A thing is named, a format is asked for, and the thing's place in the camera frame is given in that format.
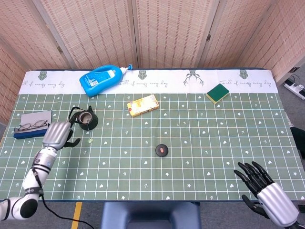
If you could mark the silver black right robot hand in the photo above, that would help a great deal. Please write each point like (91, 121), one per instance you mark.
(276, 202)

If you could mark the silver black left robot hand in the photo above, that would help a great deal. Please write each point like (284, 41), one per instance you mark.
(56, 134)

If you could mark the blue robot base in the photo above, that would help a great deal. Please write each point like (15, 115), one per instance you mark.
(150, 214)

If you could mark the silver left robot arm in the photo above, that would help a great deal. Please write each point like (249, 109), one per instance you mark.
(41, 161)

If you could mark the black cast iron teapot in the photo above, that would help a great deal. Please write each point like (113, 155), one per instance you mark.
(93, 122)

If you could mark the black framed eyeglasses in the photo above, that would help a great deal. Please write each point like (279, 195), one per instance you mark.
(40, 123)

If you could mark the blue glasses case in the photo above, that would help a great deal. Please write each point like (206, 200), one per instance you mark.
(35, 117)

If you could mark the blue detergent pump bottle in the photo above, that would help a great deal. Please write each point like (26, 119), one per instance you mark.
(100, 80)

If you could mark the yellow floor tape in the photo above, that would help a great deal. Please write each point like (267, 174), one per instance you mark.
(76, 214)

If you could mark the yellow cardboard box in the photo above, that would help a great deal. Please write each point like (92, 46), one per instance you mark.
(143, 106)

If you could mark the black lid with orange knob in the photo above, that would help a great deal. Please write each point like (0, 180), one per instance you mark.
(162, 150)

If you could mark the green checked tablecloth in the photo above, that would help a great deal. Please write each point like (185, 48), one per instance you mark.
(190, 133)

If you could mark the woven bamboo folding screen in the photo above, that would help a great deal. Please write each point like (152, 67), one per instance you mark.
(95, 31)

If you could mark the white power strip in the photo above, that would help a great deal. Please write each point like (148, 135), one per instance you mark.
(295, 89)

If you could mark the green yellow sponge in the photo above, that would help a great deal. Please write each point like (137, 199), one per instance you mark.
(218, 91)

